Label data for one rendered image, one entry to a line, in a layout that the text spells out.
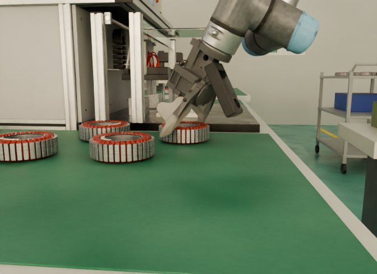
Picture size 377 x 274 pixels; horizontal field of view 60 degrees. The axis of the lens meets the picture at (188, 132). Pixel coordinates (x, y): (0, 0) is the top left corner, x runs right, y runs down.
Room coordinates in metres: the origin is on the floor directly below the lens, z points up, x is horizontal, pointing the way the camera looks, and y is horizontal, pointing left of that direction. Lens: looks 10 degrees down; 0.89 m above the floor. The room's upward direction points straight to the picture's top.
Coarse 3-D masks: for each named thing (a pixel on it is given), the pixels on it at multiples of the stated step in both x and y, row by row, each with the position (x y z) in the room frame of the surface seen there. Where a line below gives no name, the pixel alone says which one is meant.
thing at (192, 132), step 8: (160, 128) 0.69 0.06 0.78; (176, 128) 0.67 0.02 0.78; (184, 128) 0.67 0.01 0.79; (192, 128) 0.67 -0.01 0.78; (200, 128) 0.68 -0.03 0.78; (208, 128) 0.70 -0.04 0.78; (168, 136) 0.67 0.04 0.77; (176, 136) 0.67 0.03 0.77; (184, 136) 0.66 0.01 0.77; (192, 136) 0.66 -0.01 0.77; (200, 136) 0.67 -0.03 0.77; (208, 136) 0.70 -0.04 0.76
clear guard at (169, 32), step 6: (162, 30) 1.26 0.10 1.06; (168, 30) 1.26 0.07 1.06; (174, 30) 1.26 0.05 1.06; (180, 30) 1.26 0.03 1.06; (186, 30) 1.26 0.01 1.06; (192, 30) 1.26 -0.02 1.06; (198, 30) 1.26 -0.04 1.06; (204, 30) 1.26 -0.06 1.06; (168, 36) 1.44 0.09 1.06; (174, 36) 1.44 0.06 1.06; (180, 36) 1.44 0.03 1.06; (186, 36) 1.44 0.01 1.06; (192, 36) 1.44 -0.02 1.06; (198, 36) 1.44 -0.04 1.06
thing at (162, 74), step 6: (150, 72) 1.03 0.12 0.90; (156, 72) 1.02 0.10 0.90; (162, 72) 1.02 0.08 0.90; (168, 72) 1.04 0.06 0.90; (126, 78) 1.03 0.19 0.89; (144, 78) 1.03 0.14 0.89; (150, 78) 1.02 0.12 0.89; (156, 78) 1.02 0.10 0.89; (162, 78) 1.02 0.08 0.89; (168, 78) 1.03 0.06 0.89
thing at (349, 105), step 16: (368, 64) 2.85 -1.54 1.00; (320, 80) 3.80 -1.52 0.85; (352, 80) 2.94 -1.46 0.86; (320, 96) 3.80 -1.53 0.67; (336, 96) 3.66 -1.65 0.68; (352, 96) 3.32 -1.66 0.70; (368, 96) 3.30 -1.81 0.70; (320, 112) 3.79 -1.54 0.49; (336, 112) 3.24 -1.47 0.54; (352, 112) 3.24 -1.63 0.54; (368, 112) 3.24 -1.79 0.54; (336, 144) 3.41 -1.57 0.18
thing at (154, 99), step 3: (156, 93) 1.32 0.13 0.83; (147, 96) 1.27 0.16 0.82; (150, 96) 1.27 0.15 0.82; (153, 96) 1.27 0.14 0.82; (156, 96) 1.27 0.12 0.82; (159, 96) 1.28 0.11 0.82; (150, 99) 1.27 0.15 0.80; (153, 99) 1.27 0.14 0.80; (156, 99) 1.27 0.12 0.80; (159, 99) 1.28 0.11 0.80; (150, 102) 1.27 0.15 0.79; (153, 102) 1.27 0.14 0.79; (156, 102) 1.27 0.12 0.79; (159, 102) 1.28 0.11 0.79; (150, 105) 1.27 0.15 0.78; (153, 105) 1.27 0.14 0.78; (156, 105) 1.27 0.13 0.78
